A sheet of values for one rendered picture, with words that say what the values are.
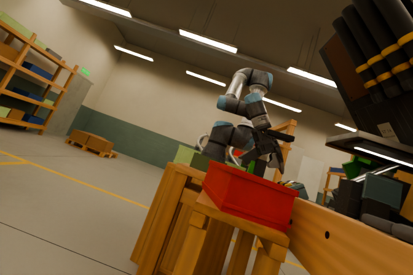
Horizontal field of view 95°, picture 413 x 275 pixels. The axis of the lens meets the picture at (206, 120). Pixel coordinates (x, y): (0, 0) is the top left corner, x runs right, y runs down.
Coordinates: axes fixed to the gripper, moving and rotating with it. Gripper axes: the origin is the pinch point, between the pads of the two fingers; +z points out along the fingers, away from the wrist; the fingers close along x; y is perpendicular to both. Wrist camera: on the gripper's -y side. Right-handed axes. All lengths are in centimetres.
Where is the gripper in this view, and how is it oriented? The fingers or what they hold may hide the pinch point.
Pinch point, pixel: (283, 170)
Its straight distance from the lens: 87.1
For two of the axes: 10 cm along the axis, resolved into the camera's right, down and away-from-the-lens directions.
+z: 2.6, 9.4, -2.3
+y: -9.6, 2.7, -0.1
